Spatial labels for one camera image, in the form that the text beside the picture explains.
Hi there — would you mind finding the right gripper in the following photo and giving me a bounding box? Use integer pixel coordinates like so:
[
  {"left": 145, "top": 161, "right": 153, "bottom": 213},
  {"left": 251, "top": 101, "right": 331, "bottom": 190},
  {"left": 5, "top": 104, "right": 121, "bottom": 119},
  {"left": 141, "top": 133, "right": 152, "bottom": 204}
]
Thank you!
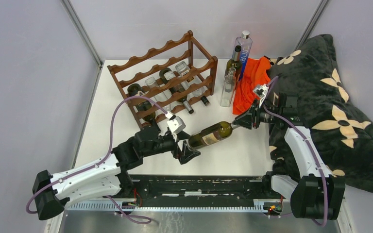
[{"left": 233, "top": 99, "right": 282, "bottom": 130}]

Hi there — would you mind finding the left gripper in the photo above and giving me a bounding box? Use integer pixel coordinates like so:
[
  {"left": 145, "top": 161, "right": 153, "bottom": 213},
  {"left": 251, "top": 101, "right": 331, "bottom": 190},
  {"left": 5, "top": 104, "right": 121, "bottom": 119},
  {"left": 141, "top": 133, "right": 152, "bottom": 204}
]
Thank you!
[{"left": 142, "top": 130, "right": 201, "bottom": 164}]

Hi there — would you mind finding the dark wine bottle brown label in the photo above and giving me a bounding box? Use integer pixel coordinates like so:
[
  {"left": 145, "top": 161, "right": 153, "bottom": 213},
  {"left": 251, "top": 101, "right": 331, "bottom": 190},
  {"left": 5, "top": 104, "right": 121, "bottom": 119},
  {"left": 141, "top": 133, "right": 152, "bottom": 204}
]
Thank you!
[{"left": 188, "top": 121, "right": 239, "bottom": 150}]

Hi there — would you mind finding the small clear glass bottle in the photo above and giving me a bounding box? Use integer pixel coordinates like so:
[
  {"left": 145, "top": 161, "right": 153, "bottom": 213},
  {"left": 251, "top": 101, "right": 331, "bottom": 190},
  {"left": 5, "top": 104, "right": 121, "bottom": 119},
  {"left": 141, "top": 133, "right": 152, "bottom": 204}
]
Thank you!
[{"left": 220, "top": 67, "right": 236, "bottom": 107}]

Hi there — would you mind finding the dark wine bottle silver neck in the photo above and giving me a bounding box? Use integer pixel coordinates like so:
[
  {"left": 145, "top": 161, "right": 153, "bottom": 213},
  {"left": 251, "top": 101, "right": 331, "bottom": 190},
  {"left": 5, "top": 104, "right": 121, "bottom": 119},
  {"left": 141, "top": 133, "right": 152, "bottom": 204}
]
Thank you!
[{"left": 225, "top": 45, "right": 242, "bottom": 79}]

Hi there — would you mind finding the tall clear glass bottle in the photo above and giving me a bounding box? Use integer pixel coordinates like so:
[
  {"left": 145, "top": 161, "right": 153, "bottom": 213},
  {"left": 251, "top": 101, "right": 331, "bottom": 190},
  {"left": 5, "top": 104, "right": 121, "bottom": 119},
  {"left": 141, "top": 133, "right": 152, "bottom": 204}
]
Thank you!
[{"left": 145, "top": 76, "right": 172, "bottom": 112}]

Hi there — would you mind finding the blue square glass bottle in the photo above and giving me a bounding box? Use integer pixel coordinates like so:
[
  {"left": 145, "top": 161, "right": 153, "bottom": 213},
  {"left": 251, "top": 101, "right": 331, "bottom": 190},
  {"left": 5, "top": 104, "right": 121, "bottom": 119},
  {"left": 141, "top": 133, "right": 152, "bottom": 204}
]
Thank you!
[{"left": 235, "top": 30, "right": 253, "bottom": 81}]

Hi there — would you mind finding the dark green wine bottle labelled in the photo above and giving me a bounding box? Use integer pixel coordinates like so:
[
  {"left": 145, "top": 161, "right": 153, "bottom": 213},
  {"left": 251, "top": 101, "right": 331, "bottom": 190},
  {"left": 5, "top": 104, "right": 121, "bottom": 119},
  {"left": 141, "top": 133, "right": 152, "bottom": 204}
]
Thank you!
[{"left": 127, "top": 83, "right": 158, "bottom": 128}]

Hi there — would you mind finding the clear square bottle black cap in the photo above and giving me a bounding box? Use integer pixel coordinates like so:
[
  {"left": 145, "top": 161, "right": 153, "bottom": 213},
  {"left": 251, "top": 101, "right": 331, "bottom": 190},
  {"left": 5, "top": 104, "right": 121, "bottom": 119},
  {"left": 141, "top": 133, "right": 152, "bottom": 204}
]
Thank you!
[{"left": 175, "top": 61, "right": 210, "bottom": 106}]

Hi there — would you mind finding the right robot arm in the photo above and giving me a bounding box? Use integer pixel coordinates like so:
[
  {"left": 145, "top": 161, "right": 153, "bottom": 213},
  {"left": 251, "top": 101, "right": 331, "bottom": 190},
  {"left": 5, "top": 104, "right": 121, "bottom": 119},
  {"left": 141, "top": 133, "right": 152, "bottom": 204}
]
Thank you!
[{"left": 233, "top": 93, "right": 345, "bottom": 225}]

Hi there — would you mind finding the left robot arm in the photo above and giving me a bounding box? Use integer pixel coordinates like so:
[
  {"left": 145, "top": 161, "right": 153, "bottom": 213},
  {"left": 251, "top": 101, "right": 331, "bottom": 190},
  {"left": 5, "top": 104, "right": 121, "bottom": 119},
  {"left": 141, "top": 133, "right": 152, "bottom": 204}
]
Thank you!
[{"left": 32, "top": 126, "right": 201, "bottom": 220}]

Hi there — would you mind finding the brown wooden wine rack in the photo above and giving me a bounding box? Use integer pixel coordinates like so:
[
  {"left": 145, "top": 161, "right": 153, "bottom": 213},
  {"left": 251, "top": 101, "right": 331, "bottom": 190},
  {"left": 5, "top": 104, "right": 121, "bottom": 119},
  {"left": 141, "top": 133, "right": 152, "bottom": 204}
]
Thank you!
[{"left": 107, "top": 31, "right": 218, "bottom": 128}]

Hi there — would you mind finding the orange cloth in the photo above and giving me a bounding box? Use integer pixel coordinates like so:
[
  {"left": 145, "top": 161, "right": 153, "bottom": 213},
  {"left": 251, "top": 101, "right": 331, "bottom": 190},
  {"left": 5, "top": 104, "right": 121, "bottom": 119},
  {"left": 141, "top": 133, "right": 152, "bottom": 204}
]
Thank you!
[{"left": 232, "top": 56, "right": 271, "bottom": 115}]

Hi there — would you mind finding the black floral blanket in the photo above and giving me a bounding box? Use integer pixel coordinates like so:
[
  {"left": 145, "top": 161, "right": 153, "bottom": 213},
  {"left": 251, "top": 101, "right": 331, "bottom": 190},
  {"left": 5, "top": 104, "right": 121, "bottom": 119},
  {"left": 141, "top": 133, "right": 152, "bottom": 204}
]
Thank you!
[{"left": 267, "top": 34, "right": 373, "bottom": 193}]

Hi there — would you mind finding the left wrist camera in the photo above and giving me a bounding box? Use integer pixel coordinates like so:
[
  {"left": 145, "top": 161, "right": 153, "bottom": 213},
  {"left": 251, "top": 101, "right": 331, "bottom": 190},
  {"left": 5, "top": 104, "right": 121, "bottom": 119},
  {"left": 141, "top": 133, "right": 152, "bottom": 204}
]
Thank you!
[{"left": 165, "top": 111, "right": 189, "bottom": 142}]

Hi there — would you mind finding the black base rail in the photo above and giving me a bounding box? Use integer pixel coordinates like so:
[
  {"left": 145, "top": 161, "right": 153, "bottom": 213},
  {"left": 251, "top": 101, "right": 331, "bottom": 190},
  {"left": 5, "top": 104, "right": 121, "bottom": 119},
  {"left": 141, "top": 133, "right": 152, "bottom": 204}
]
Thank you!
[{"left": 113, "top": 174, "right": 281, "bottom": 210}]

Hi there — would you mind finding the right aluminium corner post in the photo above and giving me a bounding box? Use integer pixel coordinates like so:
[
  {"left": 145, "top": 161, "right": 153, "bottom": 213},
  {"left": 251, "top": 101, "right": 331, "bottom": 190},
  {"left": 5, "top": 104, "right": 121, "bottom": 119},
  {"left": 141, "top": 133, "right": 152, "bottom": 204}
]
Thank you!
[{"left": 295, "top": 0, "right": 330, "bottom": 49}]

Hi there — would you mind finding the aluminium corner post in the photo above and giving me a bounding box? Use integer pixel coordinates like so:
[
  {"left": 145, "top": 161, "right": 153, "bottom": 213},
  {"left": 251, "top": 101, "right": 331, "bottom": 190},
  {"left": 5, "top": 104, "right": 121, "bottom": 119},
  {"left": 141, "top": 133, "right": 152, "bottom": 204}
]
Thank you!
[
  {"left": 60, "top": 0, "right": 104, "bottom": 68},
  {"left": 295, "top": 0, "right": 330, "bottom": 49}
]

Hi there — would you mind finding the left aluminium corner post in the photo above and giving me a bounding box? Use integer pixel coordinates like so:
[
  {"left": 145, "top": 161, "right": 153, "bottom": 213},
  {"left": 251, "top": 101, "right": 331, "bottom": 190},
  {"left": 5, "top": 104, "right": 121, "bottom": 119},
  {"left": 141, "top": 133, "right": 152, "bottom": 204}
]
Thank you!
[{"left": 60, "top": 0, "right": 104, "bottom": 68}]

